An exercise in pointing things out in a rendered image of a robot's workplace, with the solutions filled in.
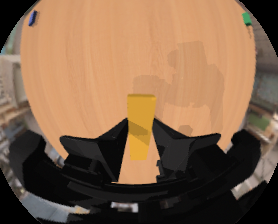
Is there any yellow bar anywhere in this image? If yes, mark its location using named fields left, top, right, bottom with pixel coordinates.
left=127, top=93, right=156, bottom=160

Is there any green block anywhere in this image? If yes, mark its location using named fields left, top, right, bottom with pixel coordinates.
left=241, top=12, right=252, bottom=27

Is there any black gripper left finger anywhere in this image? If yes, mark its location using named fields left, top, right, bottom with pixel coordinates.
left=59, top=119, right=130, bottom=183

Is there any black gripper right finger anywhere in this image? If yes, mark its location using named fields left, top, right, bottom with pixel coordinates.
left=152, top=117, right=221, bottom=180

